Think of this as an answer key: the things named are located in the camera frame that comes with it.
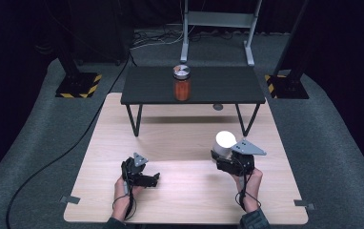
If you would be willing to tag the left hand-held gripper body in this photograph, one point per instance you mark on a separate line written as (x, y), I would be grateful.
(134, 168)

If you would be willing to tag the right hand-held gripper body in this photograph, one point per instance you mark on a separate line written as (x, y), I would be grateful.
(240, 163)

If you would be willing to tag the white lidded container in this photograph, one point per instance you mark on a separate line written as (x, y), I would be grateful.
(224, 141)

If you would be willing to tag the orange jar with silver lid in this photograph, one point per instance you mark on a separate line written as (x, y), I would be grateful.
(182, 86)

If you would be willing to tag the black raised shelf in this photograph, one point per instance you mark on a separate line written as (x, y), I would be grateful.
(151, 84)

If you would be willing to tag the person's right hand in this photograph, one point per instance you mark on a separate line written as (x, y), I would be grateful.
(253, 187)

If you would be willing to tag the person's left hand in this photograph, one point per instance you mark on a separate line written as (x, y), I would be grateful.
(121, 194)

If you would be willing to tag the grey round grommet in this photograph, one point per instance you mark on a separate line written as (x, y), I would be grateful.
(217, 107)

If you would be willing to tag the grey tape strip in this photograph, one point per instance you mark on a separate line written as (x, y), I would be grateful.
(304, 204)
(70, 199)

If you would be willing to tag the black stand with striped base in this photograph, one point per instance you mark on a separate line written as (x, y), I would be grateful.
(78, 84)
(289, 86)

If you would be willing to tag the grey metal stand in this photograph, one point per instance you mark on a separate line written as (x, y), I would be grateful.
(218, 19)

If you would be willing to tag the dark cabinet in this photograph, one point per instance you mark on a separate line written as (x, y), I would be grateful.
(102, 31)

